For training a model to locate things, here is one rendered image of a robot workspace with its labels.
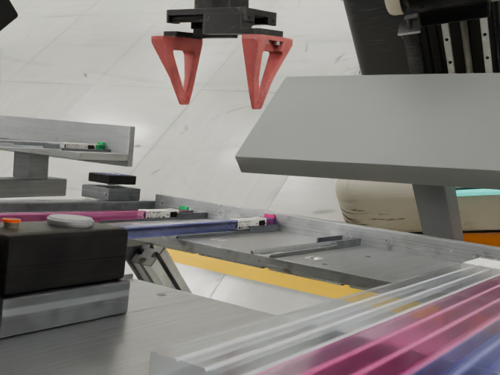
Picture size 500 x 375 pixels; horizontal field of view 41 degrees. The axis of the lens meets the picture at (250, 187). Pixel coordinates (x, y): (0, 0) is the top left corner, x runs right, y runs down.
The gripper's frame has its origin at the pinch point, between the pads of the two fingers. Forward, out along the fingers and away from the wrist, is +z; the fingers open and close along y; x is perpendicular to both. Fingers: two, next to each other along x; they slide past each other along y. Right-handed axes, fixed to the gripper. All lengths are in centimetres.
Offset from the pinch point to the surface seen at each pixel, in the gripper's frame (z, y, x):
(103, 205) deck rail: 14.3, -18.6, 0.9
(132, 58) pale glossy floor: -9, -173, 166
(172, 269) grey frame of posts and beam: 26.6, -20.6, 16.8
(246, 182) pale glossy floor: 30, -73, 113
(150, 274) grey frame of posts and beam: 26.8, -21.8, 13.3
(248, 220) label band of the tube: 13.9, 1.1, 4.9
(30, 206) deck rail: 12.8, -18.6, -10.2
